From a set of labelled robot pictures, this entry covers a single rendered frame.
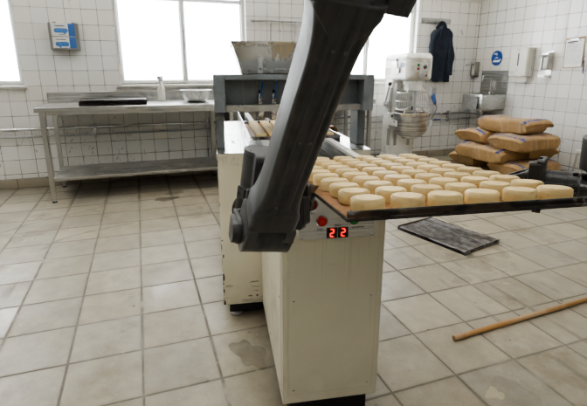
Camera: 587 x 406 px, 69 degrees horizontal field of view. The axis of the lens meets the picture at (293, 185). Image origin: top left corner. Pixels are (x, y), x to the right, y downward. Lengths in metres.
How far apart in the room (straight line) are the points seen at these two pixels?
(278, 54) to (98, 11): 3.37
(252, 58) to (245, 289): 1.09
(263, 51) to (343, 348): 1.25
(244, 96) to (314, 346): 1.11
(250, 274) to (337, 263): 0.82
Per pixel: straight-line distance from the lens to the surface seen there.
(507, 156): 5.08
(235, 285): 2.16
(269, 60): 1.98
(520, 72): 6.07
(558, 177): 0.93
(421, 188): 0.71
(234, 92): 1.99
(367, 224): 1.34
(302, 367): 1.57
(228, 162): 1.95
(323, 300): 1.45
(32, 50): 5.17
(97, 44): 5.10
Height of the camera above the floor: 1.20
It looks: 15 degrees down
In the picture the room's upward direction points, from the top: straight up
